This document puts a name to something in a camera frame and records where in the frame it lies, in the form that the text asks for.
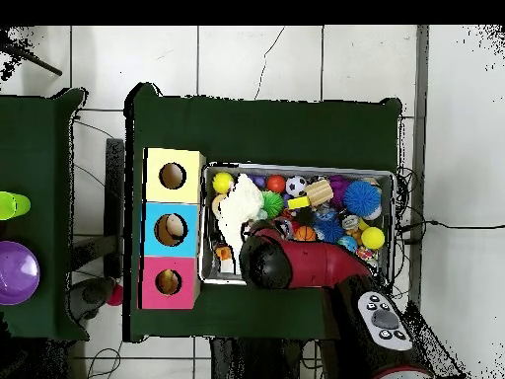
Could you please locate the small basketball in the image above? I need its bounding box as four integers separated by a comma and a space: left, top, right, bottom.
293, 225, 318, 242

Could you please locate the orange-red ball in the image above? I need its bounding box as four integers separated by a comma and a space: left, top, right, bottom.
265, 174, 286, 193

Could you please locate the purple plastic bowl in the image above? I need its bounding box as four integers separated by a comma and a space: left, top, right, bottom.
0, 240, 40, 306

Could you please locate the black rod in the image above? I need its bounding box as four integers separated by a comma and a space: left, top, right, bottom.
0, 38, 63, 77

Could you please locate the small soccer ball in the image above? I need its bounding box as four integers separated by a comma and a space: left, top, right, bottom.
284, 174, 309, 197

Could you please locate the dark green table cloth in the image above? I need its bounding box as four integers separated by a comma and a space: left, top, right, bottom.
122, 81, 403, 343
0, 87, 91, 342

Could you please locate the grey box with red button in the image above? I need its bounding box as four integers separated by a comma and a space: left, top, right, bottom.
68, 275, 124, 322

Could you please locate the yellow soft duck toy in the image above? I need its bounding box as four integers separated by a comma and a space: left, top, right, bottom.
158, 269, 180, 294

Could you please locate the green spiky ball with eyes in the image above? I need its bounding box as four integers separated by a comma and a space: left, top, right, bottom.
260, 190, 285, 219

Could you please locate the cream waffle cloth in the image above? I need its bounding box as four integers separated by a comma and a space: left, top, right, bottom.
216, 173, 265, 273

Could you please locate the wooden box with three holes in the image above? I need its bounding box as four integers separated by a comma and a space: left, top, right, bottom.
137, 147, 206, 310

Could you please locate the large blue spiky ball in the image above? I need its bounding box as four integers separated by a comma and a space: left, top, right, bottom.
342, 180, 383, 218

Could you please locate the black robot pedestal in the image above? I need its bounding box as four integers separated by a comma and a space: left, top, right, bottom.
209, 337, 325, 379

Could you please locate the lime green cup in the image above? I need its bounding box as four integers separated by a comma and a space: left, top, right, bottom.
0, 190, 32, 221

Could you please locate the yellow plastic ball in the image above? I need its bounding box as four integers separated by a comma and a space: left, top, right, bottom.
360, 226, 386, 251
211, 171, 235, 194

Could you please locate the black power cable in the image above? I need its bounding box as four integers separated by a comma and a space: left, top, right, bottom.
396, 218, 505, 244

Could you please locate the striped wooden block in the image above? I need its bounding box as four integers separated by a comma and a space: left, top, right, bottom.
304, 178, 335, 206

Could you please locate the shallow clear mesh bin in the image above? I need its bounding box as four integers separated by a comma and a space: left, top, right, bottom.
198, 161, 397, 291

